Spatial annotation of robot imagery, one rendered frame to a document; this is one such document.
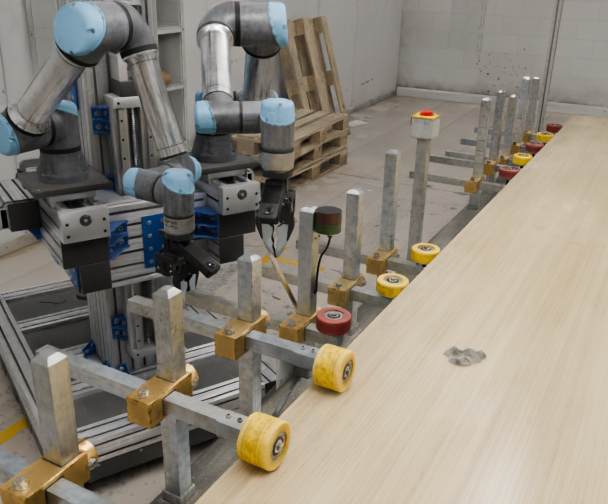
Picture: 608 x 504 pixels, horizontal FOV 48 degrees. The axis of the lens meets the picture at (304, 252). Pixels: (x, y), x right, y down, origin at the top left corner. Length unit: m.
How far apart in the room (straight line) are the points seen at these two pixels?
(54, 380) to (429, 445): 0.61
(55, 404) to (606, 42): 8.77
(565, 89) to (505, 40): 0.98
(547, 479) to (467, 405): 0.21
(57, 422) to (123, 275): 1.26
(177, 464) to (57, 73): 1.00
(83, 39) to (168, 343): 0.81
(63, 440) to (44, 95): 1.05
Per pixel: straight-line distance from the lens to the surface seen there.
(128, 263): 2.25
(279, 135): 1.51
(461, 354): 1.45
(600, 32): 9.37
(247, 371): 1.46
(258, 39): 1.92
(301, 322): 1.61
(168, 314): 1.16
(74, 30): 1.73
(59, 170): 2.10
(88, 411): 2.53
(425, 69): 9.83
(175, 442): 1.30
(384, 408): 1.28
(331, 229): 1.51
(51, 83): 1.86
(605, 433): 1.34
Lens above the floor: 1.64
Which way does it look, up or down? 23 degrees down
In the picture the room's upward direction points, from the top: 1 degrees clockwise
